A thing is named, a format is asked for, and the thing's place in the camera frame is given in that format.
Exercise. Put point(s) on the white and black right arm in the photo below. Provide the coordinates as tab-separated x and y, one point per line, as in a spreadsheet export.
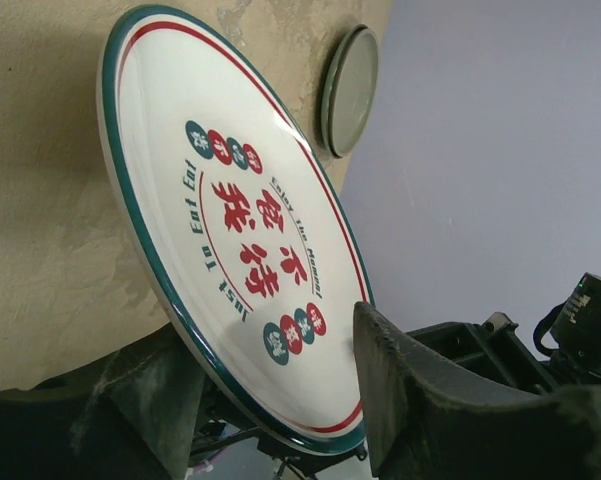
569	337

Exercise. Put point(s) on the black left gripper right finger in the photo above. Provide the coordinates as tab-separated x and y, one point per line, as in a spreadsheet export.
427	417

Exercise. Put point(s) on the white plate with red characters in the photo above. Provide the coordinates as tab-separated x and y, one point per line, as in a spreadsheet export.
236	224

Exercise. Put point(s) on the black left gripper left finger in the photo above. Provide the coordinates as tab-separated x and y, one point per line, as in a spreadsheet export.
128	415

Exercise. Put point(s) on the grey green small plate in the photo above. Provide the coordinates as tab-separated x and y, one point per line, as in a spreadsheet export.
348	90

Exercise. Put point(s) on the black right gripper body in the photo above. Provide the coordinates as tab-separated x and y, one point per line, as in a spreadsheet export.
491	350

